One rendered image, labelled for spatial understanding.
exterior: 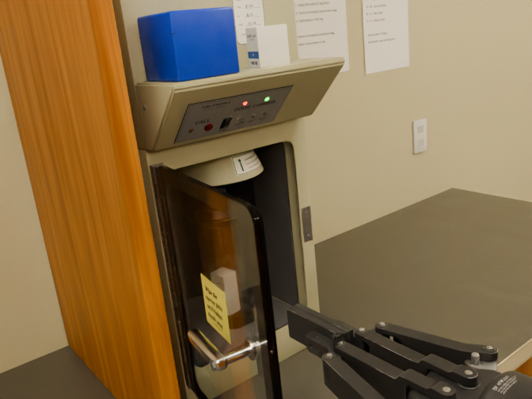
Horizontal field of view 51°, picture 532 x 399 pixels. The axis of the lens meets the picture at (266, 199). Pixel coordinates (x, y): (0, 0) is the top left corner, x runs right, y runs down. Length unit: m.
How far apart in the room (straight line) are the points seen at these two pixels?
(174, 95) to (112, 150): 0.11
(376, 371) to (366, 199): 1.43
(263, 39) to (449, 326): 0.71
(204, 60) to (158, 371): 0.45
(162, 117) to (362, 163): 1.11
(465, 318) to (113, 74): 0.88
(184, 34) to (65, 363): 0.78
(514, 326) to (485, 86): 1.26
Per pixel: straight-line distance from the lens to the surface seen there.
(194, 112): 0.80
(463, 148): 2.24
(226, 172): 0.96
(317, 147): 1.65
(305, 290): 1.15
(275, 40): 0.88
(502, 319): 1.28
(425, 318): 1.26
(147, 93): 0.81
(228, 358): 0.67
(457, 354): 0.46
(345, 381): 0.43
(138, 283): 0.80
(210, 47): 0.78
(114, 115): 0.74
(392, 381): 0.43
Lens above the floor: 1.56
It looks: 17 degrees down
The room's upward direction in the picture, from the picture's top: 6 degrees counter-clockwise
